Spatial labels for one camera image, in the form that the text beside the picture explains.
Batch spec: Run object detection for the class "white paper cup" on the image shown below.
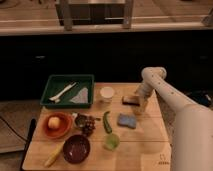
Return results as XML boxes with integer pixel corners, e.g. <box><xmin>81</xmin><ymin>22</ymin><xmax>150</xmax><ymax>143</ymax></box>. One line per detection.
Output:
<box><xmin>100</xmin><ymin>87</ymin><xmax>115</xmax><ymax>103</ymax></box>

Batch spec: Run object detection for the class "green chili pepper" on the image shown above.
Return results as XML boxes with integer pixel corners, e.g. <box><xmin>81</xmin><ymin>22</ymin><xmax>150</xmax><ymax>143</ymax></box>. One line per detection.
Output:
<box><xmin>103</xmin><ymin>111</ymin><xmax>112</xmax><ymax>134</ymax></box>

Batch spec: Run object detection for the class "purple grapes bunch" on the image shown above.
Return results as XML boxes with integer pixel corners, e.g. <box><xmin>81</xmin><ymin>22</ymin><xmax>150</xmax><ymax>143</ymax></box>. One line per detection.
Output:
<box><xmin>82</xmin><ymin>120</ymin><xmax>95</xmax><ymax>137</ymax></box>

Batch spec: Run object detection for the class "black whiteboard eraser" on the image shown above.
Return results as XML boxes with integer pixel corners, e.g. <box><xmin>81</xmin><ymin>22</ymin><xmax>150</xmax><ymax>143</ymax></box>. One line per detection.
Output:
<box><xmin>122</xmin><ymin>96</ymin><xmax>139</xmax><ymax>106</ymax></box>

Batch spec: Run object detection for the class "grey cloth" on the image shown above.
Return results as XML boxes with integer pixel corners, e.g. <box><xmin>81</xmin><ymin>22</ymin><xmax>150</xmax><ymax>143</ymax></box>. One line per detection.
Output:
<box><xmin>70</xmin><ymin>87</ymin><xmax>88</xmax><ymax>103</ymax></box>

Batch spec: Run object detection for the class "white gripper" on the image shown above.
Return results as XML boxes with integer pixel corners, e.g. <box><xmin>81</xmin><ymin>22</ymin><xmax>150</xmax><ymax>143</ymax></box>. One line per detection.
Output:
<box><xmin>131</xmin><ymin>81</ymin><xmax>154</xmax><ymax>114</ymax></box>

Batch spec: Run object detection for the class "yellow banana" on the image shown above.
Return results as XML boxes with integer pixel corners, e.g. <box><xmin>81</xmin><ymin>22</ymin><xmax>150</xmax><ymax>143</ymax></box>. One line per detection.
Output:
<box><xmin>44</xmin><ymin>143</ymin><xmax>63</xmax><ymax>167</ymax></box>

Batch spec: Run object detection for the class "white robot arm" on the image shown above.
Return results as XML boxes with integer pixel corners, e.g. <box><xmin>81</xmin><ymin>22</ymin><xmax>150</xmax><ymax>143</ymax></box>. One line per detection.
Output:
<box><xmin>136</xmin><ymin>67</ymin><xmax>213</xmax><ymax>171</ymax></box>

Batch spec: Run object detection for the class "yellow lemon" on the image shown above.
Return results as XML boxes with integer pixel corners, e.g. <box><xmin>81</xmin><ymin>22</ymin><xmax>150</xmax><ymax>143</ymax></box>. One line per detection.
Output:
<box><xmin>48</xmin><ymin>117</ymin><xmax>60</xmax><ymax>130</ymax></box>

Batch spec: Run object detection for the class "dark red bowl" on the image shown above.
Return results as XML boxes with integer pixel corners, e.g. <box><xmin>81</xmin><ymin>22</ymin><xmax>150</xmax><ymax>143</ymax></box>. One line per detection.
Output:
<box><xmin>63</xmin><ymin>135</ymin><xmax>90</xmax><ymax>164</ymax></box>

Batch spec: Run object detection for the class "orange plate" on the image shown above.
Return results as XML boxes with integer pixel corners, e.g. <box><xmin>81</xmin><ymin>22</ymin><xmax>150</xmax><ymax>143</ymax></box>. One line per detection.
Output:
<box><xmin>42</xmin><ymin>112</ymin><xmax>73</xmax><ymax>139</ymax></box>

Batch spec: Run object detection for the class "green plastic tray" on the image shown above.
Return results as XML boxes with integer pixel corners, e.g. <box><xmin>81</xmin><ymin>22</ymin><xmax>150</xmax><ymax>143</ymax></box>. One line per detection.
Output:
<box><xmin>40</xmin><ymin>74</ymin><xmax>94</xmax><ymax>109</ymax></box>

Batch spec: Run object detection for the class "green plastic cup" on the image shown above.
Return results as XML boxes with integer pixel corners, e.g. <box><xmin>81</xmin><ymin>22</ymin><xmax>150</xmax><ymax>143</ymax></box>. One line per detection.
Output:
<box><xmin>103</xmin><ymin>133</ymin><xmax>120</xmax><ymax>151</ymax></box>

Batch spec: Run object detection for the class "blue sponge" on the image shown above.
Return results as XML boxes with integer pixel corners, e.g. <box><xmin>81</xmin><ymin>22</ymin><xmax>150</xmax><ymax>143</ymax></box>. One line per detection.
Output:
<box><xmin>117</xmin><ymin>114</ymin><xmax>136</xmax><ymax>129</ymax></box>

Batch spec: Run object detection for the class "metal frame stand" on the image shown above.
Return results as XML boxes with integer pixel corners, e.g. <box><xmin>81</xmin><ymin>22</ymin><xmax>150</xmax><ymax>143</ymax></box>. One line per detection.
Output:
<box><xmin>55</xmin><ymin>0</ymin><xmax>134</xmax><ymax>31</ymax></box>

